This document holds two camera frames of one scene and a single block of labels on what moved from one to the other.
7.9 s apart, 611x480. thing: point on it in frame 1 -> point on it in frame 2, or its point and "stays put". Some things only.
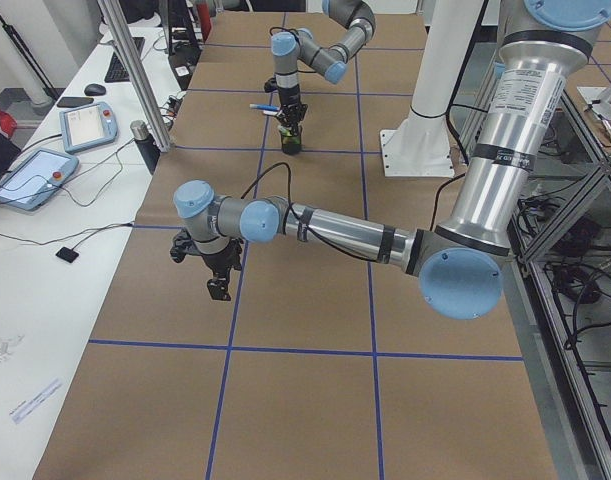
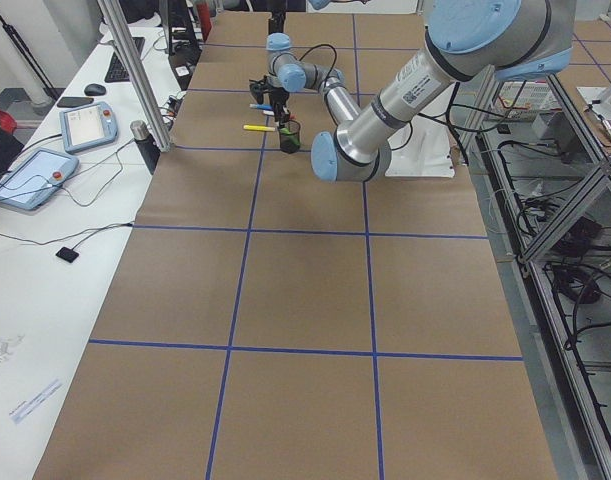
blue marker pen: [266, 107] stays put
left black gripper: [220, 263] -> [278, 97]
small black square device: [67, 254] stays put
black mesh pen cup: [290, 127] stays put
